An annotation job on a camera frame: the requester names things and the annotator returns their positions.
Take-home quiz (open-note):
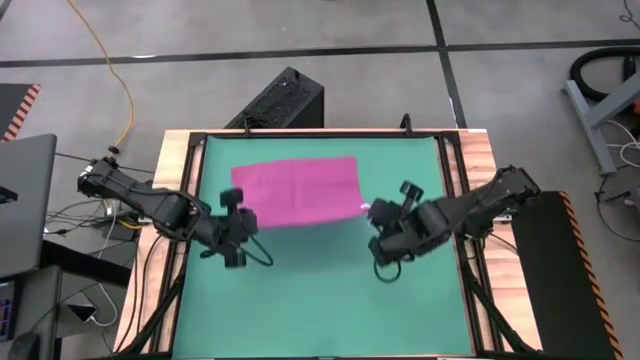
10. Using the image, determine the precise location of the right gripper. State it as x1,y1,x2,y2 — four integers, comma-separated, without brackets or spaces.
368,198,445,268

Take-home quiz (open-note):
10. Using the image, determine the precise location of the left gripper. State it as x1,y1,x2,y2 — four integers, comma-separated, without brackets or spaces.
207,187,260,269

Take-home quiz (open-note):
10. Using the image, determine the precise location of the pink towel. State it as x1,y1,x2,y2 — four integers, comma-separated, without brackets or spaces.
230,155,370,230

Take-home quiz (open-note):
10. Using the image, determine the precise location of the green table mat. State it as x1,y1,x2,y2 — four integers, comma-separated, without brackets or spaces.
172,134,475,359

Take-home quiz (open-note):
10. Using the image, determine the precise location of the black computer tower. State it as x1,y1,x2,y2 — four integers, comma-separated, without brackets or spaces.
224,66,325,130

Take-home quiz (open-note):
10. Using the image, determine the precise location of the smartphone with white charger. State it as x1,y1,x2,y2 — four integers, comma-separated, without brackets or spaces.
67,302,99,325

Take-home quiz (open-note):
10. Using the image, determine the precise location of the large black hazard-edged mat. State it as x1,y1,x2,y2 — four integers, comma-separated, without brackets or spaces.
510,190,625,360

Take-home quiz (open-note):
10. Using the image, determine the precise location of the grey desk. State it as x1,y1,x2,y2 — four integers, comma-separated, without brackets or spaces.
0,264,64,360

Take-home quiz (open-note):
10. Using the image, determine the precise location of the grey laptop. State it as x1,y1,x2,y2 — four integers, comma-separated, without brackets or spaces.
0,133,58,279

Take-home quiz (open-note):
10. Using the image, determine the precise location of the grey metal stand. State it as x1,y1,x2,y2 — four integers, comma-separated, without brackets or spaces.
562,69,640,175

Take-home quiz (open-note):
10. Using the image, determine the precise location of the black computer mouse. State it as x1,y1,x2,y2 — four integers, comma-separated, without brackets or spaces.
7,331,42,360

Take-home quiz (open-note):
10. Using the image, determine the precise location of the small black hazard-edged mat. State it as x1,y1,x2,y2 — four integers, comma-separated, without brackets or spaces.
0,83,42,144

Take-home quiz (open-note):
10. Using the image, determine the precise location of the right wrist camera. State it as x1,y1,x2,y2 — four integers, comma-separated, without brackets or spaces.
398,180,425,212

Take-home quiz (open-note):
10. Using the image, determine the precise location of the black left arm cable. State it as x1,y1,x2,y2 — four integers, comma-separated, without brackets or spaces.
198,233,275,268

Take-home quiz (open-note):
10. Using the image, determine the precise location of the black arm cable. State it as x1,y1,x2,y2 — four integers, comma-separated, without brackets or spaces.
372,259,403,284
198,233,275,268

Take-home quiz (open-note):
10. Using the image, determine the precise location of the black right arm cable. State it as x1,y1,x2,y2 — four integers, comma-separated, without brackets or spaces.
372,259,403,284

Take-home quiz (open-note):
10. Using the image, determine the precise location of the black table frame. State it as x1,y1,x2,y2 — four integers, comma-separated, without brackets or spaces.
117,127,539,360

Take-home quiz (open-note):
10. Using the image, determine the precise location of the yellow cable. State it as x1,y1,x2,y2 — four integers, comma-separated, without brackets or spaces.
66,0,136,151

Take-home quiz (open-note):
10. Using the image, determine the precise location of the black hose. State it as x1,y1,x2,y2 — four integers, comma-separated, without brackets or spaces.
569,46,640,103

